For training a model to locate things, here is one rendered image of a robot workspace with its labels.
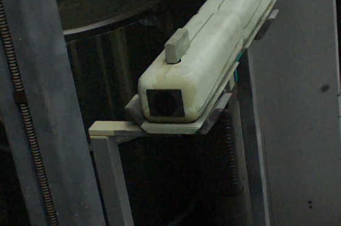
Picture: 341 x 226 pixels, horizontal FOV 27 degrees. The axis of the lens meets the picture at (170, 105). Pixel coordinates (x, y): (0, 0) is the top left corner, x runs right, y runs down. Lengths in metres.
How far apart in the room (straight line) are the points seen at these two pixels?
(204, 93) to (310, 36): 0.59
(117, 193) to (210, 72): 0.13
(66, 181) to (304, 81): 0.53
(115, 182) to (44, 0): 0.19
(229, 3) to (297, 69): 0.49
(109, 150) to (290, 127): 0.64
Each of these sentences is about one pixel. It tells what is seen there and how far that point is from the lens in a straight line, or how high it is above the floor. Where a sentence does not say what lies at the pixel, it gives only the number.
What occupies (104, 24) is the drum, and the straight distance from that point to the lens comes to 1.58.
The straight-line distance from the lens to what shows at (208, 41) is 0.56.
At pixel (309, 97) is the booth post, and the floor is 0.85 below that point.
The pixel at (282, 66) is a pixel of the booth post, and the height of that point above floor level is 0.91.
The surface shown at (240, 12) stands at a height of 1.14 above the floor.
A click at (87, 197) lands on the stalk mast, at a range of 0.75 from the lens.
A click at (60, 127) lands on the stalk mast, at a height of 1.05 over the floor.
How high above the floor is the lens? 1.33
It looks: 24 degrees down
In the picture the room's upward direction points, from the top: 9 degrees counter-clockwise
